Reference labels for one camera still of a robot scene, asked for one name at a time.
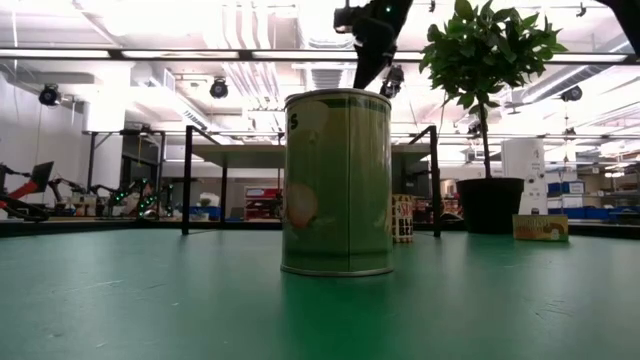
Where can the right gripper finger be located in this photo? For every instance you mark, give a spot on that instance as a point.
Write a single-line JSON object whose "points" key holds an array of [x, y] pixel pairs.
{"points": [[392, 80], [372, 55]]}

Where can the tall green label can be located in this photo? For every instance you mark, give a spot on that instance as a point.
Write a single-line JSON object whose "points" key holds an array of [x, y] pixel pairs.
{"points": [[337, 190]]}

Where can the patterned black beans can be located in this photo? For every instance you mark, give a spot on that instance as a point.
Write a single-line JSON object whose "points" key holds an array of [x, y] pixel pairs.
{"points": [[403, 220]]}

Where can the short mushroom can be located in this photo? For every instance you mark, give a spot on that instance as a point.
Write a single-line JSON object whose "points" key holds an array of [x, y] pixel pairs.
{"points": [[540, 229]]}

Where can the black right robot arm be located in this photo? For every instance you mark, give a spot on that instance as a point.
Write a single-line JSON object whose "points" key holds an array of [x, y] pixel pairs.
{"points": [[627, 20]]}

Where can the green leafy plant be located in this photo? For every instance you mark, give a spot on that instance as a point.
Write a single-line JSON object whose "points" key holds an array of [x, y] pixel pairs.
{"points": [[490, 50]]}

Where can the black ceiling spotlight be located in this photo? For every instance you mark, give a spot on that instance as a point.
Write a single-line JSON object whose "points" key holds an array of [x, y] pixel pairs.
{"points": [[50, 95], [218, 88], [571, 93]]}

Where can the black plant pot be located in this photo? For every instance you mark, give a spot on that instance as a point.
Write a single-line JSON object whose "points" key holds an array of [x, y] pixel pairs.
{"points": [[490, 205]]}

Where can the white cylindrical appliance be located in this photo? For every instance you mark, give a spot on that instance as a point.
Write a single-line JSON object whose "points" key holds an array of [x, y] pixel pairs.
{"points": [[523, 175]]}

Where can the red storage rack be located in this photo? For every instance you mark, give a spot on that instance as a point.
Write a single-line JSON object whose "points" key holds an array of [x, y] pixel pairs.
{"points": [[260, 202]]}

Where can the blue storage bins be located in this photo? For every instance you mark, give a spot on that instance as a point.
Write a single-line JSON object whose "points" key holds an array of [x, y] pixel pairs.
{"points": [[575, 212]]}

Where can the background robot green lights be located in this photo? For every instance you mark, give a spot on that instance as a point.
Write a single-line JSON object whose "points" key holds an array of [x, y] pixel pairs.
{"points": [[140, 197]]}

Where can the green table mat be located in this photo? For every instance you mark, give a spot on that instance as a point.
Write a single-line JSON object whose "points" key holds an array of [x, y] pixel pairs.
{"points": [[150, 300]]}

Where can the red black background robot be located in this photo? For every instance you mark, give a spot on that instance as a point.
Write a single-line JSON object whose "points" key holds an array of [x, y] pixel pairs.
{"points": [[25, 192]]}

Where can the wooden shelf black frame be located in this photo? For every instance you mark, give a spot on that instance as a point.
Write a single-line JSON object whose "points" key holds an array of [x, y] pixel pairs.
{"points": [[235, 156]]}

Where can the black background frame table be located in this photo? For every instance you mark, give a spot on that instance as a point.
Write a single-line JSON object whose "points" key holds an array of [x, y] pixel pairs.
{"points": [[92, 165]]}

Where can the black table frame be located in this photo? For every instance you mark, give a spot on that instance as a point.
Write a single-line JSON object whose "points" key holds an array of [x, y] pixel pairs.
{"points": [[100, 226]]}

